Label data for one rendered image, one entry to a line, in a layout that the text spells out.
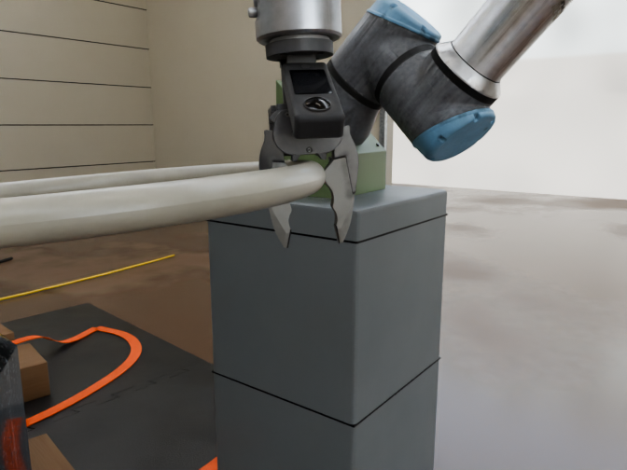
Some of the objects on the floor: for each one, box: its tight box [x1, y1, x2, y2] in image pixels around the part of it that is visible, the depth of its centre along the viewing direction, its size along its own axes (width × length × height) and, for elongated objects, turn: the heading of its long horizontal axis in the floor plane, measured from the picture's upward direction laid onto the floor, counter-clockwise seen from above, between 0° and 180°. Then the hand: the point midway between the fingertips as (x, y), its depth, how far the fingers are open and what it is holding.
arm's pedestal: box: [205, 185, 448, 470], centre depth 133 cm, size 50×50×85 cm
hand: (313, 235), depth 58 cm, fingers closed on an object, 5 cm apart
